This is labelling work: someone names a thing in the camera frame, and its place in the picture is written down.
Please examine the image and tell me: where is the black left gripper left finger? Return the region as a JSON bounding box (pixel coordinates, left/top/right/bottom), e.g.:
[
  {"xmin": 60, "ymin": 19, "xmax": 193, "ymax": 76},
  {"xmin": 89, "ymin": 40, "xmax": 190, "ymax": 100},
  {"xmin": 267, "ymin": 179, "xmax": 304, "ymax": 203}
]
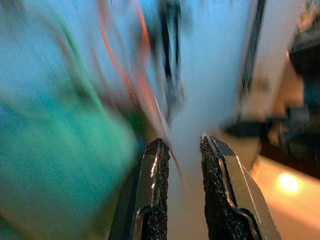
[{"xmin": 108, "ymin": 138, "xmax": 171, "ymax": 240}]

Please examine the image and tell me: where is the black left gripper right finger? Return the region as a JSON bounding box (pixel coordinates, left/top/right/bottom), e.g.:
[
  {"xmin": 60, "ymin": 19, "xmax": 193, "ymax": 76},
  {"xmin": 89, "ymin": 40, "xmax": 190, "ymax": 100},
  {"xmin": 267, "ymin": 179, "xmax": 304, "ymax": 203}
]
[{"xmin": 199, "ymin": 133, "xmax": 282, "ymax": 240}]

